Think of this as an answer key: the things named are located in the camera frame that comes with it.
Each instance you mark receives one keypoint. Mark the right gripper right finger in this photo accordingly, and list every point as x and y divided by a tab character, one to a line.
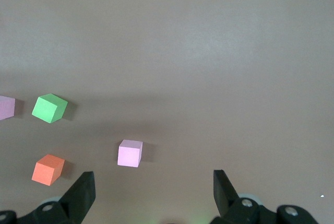
227	200

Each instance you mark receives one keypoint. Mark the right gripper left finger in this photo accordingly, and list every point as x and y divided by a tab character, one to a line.
75	200

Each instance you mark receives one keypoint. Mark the pink foam cube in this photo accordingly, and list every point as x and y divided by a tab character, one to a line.
129	154
6	107

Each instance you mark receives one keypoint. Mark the green foam cube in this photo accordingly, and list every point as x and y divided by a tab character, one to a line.
45	110

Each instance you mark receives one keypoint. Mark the orange foam cube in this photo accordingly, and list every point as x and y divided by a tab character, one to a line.
45	171

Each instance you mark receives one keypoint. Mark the brown table cover sheet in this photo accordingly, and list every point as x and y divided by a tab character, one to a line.
182	51

